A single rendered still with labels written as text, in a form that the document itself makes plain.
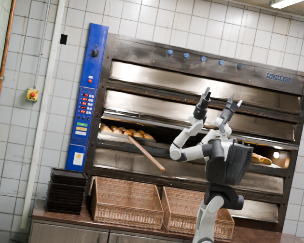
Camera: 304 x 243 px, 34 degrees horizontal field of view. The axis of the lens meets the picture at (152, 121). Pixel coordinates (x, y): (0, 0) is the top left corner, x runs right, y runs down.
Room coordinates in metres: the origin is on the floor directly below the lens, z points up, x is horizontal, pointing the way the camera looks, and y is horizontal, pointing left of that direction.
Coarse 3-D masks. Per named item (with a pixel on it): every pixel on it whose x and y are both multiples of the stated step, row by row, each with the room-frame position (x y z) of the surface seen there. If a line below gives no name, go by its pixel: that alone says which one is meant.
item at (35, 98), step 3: (30, 90) 4.18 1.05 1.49; (33, 90) 4.19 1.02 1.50; (36, 90) 4.19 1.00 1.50; (39, 90) 4.20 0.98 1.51; (27, 93) 4.18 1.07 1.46; (30, 93) 4.18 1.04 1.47; (39, 93) 4.21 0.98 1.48; (27, 96) 4.18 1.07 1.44; (30, 96) 4.18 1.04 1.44; (36, 96) 4.19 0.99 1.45; (27, 99) 4.18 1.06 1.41; (30, 99) 4.19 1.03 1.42; (33, 99) 4.19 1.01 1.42; (36, 99) 4.19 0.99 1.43
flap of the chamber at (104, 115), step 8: (120, 120) 4.34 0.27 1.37; (128, 120) 4.25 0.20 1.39; (136, 120) 4.26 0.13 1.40; (168, 128) 4.40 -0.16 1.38; (176, 128) 4.32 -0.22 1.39; (216, 136) 4.46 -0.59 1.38; (232, 136) 4.41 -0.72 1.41; (264, 144) 4.47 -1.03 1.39; (272, 144) 4.47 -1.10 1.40; (280, 144) 4.49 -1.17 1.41
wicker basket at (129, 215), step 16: (96, 176) 4.32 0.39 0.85; (96, 192) 4.04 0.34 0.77; (112, 192) 4.33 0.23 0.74; (128, 192) 4.36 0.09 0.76; (144, 192) 4.39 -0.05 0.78; (96, 208) 3.87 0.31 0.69; (112, 208) 3.90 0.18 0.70; (128, 208) 3.92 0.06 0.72; (144, 208) 4.36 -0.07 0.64; (160, 208) 4.08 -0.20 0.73; (128, 224) 3.92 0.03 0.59; (144, 224) 3.96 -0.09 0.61; (160, 224) 3.98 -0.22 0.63
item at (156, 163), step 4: (128, 136) 4.80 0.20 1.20; (132, 140) 4.51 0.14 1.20; (136, 144) 4.25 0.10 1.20; (140, 148) 4.00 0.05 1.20; (144, 152) 3.79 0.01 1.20; (148, 156) 3.61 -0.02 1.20; (152, 160) 3.43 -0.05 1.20; (156, 164) 3.27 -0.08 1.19; (160, 164) 3.25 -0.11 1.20; (160, 168) 3.14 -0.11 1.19; (164, 168) 3.13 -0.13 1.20
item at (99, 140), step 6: (102, 138) 4.41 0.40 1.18; (108, 144) 4.38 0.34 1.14; (114, 144) 4.39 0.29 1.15; (120, 144) 4.39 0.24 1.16; (126, 144) 4.40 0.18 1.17; (132, 144) 4.41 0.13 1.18; (150, 150) 4.44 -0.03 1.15; (156, 150) 4.45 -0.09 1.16; (162, 150) 4.46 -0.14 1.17; (168, 150) 4.47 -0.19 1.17; (258, 168) 4.61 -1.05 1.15; (264, 168) 4.62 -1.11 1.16; (270, 168) 4.63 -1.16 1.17; (276, 168) 4.64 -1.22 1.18; (282, 168) 4.69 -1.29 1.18
